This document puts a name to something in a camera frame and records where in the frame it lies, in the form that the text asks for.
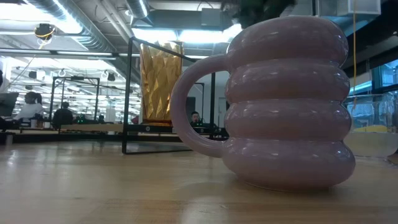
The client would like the purple bubble ceramic mug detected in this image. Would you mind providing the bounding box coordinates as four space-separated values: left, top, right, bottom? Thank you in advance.
170 15 356 191

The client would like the grey ceiling box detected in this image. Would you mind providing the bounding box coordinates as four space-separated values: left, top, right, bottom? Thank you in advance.
200 7 225 28

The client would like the long silver ceiling duct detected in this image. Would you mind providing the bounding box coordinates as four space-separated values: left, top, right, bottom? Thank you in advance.
24 0 142 83

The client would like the white ceiling unit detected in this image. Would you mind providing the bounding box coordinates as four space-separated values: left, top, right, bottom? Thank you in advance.
317 0 382 17

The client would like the yellow hanging cable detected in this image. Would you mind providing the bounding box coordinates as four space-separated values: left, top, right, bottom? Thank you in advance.
352 0 358 110

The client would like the black aluminium table frame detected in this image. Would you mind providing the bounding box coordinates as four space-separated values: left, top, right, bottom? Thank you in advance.
0 132 229 144

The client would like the ceiling cable reel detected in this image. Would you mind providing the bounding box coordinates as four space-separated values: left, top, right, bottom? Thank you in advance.
33 22 57 40

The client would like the dark monitor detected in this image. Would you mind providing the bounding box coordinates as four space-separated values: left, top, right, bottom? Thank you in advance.
0 91 20 118

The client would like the black background rig frame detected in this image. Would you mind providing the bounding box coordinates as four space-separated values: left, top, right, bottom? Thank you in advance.
49 76 101 124

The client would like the clear glass mug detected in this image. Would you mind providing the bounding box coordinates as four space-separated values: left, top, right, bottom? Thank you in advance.
343 93 398 159

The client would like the amber faceted plastic tumbler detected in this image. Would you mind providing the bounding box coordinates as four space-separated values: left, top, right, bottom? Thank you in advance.
139 40 184 127

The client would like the short silver ceiling duct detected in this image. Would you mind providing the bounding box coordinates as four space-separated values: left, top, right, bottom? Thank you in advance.
124 0 150 19

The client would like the person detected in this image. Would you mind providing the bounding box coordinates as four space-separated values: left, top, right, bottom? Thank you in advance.
12 91 45 121
52 101 74 126
189 111 203 125

